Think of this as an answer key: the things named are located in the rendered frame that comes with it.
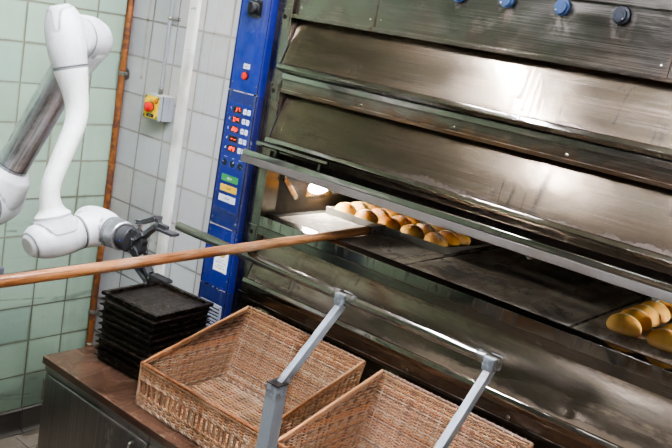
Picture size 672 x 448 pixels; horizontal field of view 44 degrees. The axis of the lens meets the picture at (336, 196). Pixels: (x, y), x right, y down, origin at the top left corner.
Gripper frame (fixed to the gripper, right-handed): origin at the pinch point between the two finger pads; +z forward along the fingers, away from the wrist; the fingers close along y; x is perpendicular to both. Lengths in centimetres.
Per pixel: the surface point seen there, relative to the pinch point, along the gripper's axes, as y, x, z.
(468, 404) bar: 12, -22, 87
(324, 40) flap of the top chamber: -65, -70, -16
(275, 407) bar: 30, -8, 40
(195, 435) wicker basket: 58, -18, 2
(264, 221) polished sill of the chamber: 2, -68, -29
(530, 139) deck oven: -48, -67, 66
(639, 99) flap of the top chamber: -65, -69, 93
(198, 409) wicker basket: 50, -19, 2
